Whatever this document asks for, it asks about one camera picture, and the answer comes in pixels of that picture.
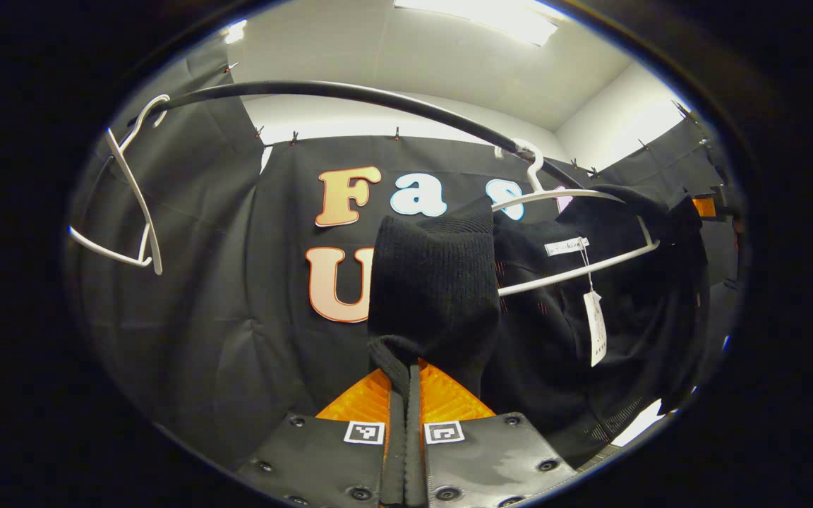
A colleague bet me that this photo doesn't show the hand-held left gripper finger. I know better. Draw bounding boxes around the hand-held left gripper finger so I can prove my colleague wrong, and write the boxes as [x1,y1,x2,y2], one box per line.
[406,358,578,508]
[236,363,407,508]

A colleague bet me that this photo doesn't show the white hanger holding jacket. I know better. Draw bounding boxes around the white hanger holding jacket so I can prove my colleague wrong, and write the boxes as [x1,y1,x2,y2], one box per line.
[491,138,661,297]

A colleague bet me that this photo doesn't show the black jacket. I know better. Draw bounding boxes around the black jacket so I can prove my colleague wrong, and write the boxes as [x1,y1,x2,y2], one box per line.
[366,183,711,466]

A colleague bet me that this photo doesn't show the empty white hanger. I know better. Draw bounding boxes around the empty white hanger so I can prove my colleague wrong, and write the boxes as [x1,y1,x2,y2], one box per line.
[68,94,171,276]

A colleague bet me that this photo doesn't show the black clothes rack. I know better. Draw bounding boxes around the black clothes rack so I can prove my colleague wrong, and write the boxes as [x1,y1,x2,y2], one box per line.
[128,80,587,190]

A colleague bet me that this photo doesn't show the white hang tag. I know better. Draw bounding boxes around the white hang tag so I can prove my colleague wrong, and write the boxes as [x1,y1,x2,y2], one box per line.
[583,291,608,368]

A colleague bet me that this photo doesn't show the white sheet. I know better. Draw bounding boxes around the white sheet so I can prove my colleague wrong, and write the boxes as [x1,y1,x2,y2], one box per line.
[611,399,665,447]

